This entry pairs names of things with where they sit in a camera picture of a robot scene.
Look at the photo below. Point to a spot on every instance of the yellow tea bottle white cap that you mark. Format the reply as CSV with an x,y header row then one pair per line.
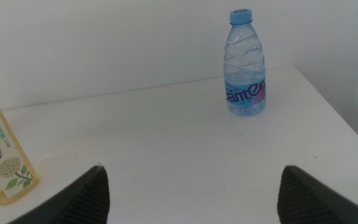
x,y
2,155

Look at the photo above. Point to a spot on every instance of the clear water bottle blue cap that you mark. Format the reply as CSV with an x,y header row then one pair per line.
x,y
244,93

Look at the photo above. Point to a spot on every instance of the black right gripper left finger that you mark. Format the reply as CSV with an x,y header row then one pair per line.
x,y
85,202

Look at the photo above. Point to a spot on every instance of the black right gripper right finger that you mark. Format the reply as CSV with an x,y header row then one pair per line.
x,y
303,202

